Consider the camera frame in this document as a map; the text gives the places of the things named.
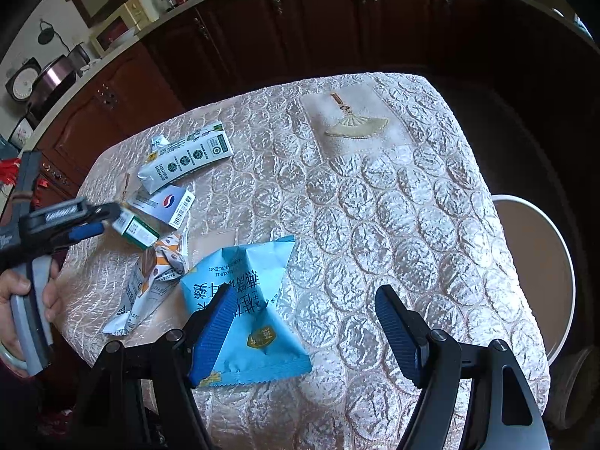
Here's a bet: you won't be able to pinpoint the long white green sachet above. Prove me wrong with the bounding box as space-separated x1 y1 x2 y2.
137 121 233 194

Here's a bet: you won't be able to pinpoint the cream quilted tablecloth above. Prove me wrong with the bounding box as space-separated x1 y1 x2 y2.
80 73 550 449

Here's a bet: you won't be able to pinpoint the orange white snack bag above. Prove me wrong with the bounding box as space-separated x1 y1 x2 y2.
103 229 188 337

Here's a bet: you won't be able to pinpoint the small green white carton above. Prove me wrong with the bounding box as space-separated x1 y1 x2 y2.
112 208 160 250

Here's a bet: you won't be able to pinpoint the cream microwave oven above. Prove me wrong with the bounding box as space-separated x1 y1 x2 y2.
90 0 162 57

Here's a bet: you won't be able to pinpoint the white round trash bin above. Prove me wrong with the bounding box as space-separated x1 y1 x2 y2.
492 194 577 364

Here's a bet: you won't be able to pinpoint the silver rice cooker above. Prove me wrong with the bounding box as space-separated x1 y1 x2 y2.
27 43 90 122

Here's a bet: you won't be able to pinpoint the blue snack bag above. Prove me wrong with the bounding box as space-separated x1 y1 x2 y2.
180 236 312 387

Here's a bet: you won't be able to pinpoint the white floral cup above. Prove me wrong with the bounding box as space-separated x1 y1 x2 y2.
8 118 33 150

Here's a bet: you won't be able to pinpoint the white pepsi label wrapper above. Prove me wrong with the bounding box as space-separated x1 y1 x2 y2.
127 185 195 230

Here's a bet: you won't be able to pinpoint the person's left hand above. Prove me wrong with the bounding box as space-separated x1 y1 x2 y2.
0 259 64 362

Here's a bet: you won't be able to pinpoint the white kitchen scale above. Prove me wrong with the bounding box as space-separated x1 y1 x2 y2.
5 58 42 104

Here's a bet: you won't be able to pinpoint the red tassel knot ornament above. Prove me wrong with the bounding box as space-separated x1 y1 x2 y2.
0 157 49 208

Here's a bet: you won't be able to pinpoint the lower wooden base cabinets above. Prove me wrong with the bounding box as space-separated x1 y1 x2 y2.
33 0 599 201

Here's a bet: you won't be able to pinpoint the black hanging ladle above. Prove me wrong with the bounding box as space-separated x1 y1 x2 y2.
37 18 70 53

